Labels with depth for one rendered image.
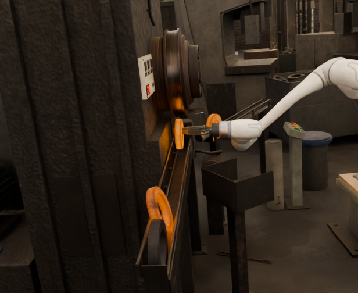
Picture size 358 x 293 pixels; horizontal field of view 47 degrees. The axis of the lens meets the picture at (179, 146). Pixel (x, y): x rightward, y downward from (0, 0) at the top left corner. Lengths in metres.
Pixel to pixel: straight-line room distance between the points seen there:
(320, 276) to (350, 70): 1.10
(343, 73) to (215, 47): 2.97
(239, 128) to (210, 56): 2.96
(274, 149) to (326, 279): 1.00
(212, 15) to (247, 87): 0.91
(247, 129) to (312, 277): 0.89
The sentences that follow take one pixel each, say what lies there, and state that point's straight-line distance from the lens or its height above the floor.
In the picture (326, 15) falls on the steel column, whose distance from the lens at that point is 11.08.
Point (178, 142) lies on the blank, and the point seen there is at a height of 0.80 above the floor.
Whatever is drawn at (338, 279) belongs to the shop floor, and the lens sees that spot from 2.44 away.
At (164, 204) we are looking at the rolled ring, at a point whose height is 0.69.
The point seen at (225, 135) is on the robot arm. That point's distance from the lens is 2.09.
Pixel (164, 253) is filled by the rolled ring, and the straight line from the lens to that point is 1.43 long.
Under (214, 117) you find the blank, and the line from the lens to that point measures 2.75.
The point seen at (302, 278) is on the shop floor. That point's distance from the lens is 2.43.
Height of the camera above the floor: 1.34
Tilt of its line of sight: 16 degrees down
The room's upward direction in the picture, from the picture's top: 6 degrees counter-clockwise
